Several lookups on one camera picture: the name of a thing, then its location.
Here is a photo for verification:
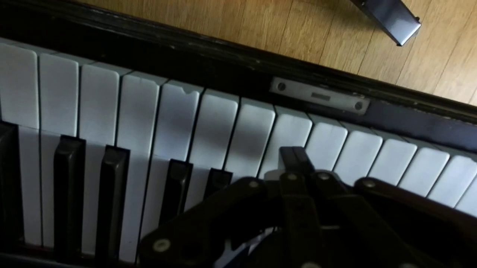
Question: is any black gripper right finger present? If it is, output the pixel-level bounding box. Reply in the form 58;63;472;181
296;147;477;268

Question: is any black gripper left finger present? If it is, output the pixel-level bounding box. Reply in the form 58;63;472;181
138;145;309;268

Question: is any black piano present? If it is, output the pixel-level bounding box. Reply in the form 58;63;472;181
0;0;477;268

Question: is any black piano bench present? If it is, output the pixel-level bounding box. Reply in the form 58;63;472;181
348;0;423;47

